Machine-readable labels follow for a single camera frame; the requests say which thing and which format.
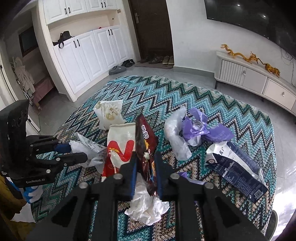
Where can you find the clothes rack with garments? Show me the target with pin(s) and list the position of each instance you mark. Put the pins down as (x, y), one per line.
(24, 82)

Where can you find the golden dragon figurine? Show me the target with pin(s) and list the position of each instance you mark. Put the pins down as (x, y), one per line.
(230, 52)

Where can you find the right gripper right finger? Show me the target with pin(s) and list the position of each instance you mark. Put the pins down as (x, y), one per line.
(203, 212)

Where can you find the white tv cabinet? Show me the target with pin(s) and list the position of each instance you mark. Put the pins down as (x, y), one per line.
(255, 79)

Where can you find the wall mounted black television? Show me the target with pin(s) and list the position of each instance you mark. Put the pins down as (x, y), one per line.
(274, 20)

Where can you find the dark brown snack bag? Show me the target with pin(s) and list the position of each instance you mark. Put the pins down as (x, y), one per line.
(145, 146)

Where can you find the white green printed plastic bag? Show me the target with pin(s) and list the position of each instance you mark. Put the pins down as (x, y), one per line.
(96, 153)

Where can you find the dark brown entrance door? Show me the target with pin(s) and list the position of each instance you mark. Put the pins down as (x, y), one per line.
(152, 27)

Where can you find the golden tiger figurine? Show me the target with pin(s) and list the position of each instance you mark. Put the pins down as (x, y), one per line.
(272, 70)

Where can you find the purple plastic wrapper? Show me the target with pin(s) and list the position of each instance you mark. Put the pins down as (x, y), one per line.
(195, 130)

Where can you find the dark blue white package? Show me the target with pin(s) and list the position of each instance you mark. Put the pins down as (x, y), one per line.
(237, 168)

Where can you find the white tissue bag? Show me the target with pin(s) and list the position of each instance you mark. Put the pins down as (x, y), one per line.
(145, 208)

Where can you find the round trash bin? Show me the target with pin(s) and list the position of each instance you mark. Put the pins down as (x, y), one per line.
(273, 222)

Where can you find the brown sandals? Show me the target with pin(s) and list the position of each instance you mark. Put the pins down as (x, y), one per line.
(152, 59)

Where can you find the white shoe cabinet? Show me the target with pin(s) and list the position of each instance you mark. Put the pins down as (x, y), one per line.
(101, 40)

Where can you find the red white paper bag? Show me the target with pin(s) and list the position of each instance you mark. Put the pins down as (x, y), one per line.
(120, 146)

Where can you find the left hand blue white glove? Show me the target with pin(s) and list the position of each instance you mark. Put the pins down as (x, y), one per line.
(29, 194)

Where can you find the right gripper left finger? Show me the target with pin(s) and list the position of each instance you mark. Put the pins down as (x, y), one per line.
(90, 212)

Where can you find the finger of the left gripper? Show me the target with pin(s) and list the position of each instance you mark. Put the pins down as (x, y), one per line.
(63, 148)
(72, 159)

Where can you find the grey door mat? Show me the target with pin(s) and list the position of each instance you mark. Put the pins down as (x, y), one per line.
(158, 65)

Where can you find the black shoes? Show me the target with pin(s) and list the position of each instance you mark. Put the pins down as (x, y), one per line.
(128, 63)

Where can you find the translucent white plastic bag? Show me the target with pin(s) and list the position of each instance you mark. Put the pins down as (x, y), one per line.
(172, 128)

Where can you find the grey slipper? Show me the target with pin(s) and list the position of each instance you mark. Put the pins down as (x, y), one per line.
(117, 69)

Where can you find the yellow sleeve forearm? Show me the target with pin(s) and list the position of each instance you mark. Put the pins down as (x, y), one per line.
(10, 205)

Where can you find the black handbag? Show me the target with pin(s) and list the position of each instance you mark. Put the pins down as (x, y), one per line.
(64, 36)

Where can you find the tan shoes pair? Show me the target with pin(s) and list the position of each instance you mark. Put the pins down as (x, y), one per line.
(168, 60)

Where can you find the white gold printed bag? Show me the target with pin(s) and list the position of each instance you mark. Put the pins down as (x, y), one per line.
(109, 113)

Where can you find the zigzag knitted table cloth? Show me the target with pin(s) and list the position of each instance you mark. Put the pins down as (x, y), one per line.
(157, 98)

